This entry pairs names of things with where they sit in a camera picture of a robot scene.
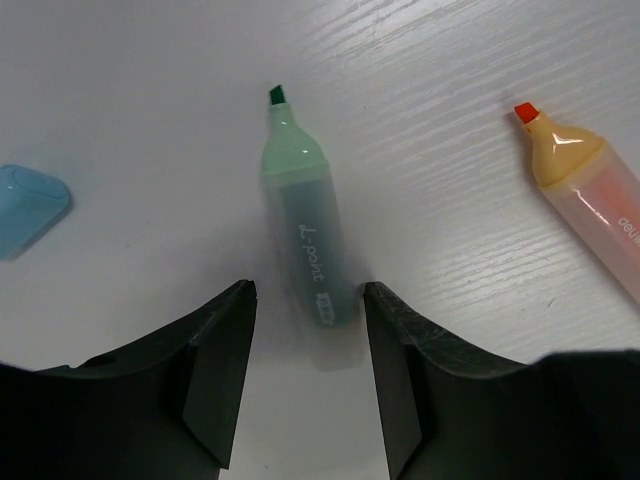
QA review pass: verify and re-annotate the green highlighter pen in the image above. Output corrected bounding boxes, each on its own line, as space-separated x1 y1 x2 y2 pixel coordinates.
258 83 365 373

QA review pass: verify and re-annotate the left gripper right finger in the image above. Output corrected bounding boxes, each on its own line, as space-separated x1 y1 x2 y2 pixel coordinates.
363 282 639 479

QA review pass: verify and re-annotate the light blue marker cap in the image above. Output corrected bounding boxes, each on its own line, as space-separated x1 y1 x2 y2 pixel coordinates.
1 164 72 260

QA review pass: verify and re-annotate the orange highlighter pen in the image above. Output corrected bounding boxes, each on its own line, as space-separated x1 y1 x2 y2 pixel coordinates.
514 102 639 301

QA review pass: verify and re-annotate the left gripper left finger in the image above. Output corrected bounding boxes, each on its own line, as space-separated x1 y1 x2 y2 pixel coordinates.
1 280 257 479

